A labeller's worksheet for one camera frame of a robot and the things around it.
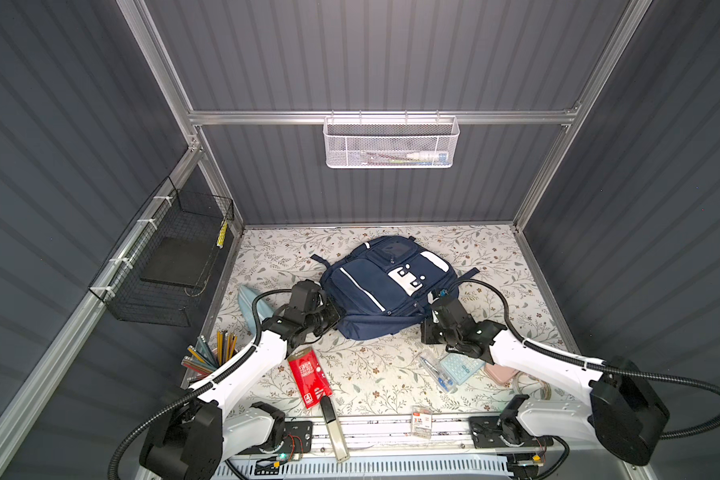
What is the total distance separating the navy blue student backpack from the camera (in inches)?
33.1

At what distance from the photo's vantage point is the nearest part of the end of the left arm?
0.61 metres

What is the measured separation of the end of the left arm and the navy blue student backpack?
68 mm
